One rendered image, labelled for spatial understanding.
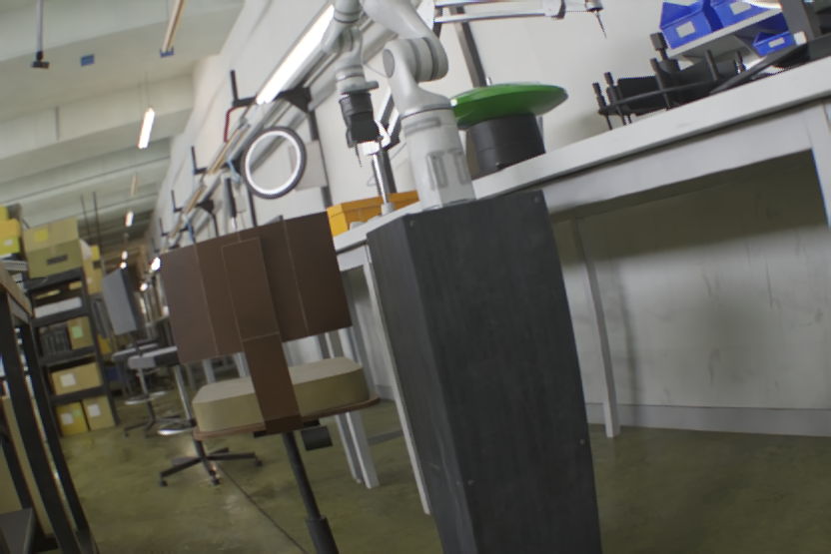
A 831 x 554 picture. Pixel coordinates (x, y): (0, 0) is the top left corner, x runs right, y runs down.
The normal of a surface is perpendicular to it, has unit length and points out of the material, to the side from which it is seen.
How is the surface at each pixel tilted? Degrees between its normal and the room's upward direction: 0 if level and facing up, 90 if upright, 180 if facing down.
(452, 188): 90
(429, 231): 90
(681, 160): 90
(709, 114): 90
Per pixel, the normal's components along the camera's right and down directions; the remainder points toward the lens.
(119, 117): 0.41, -0.07
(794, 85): -0.88, 0.21
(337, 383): 0.21, -0.03
